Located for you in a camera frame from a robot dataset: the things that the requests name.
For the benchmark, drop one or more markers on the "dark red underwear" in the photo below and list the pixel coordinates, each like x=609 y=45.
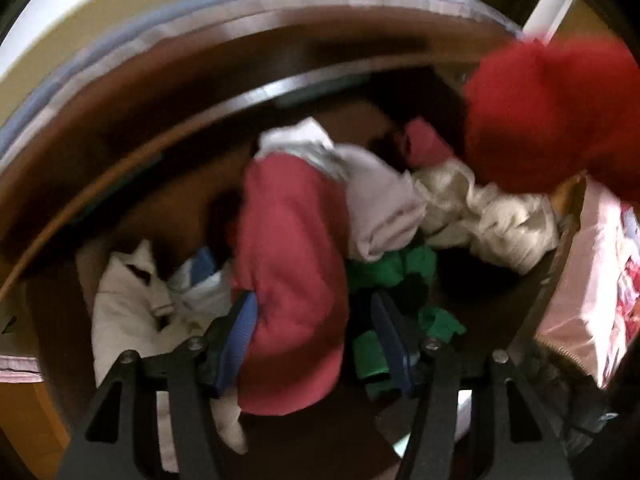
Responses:
x=295 y=260

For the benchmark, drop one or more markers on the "green striped underwear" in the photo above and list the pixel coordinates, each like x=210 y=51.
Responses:
x=415 y=260

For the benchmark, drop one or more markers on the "pale pink underwear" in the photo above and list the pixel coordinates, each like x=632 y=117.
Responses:
x=385 y=200

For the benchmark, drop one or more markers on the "white grey-banded underwear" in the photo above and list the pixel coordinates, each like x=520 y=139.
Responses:
x=295 y=135

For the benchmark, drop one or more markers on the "bright red underwear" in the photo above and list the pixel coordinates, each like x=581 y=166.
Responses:
x=545 y=115

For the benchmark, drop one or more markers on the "dark wooden drawer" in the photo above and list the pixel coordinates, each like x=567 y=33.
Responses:
x=150 y=205

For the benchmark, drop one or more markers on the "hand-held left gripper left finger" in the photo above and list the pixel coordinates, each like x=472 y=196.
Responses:
x=239 y=332

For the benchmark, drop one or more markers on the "rose red cloth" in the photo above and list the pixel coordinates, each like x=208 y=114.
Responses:
x=425 y=142

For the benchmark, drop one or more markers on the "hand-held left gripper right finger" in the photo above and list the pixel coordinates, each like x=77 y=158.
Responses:
x=391 y=342

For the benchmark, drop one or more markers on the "cream dotted underwear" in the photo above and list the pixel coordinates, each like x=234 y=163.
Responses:
x=500 y=220

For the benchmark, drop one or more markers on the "blue and white cloth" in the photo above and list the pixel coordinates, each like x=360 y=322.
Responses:
x=205 y=280

